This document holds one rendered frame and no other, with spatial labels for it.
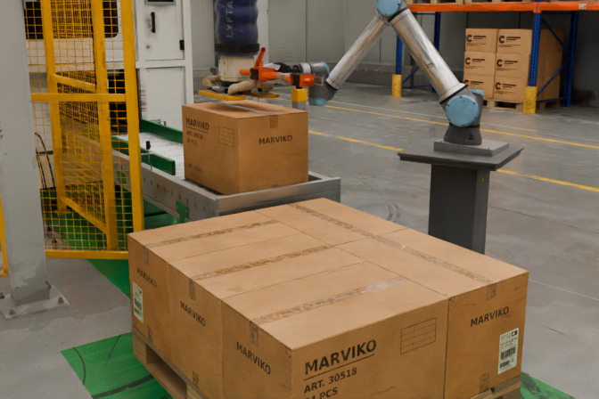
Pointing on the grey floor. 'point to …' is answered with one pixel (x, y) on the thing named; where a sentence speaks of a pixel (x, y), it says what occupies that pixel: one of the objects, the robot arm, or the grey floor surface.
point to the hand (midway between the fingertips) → (265, 74)
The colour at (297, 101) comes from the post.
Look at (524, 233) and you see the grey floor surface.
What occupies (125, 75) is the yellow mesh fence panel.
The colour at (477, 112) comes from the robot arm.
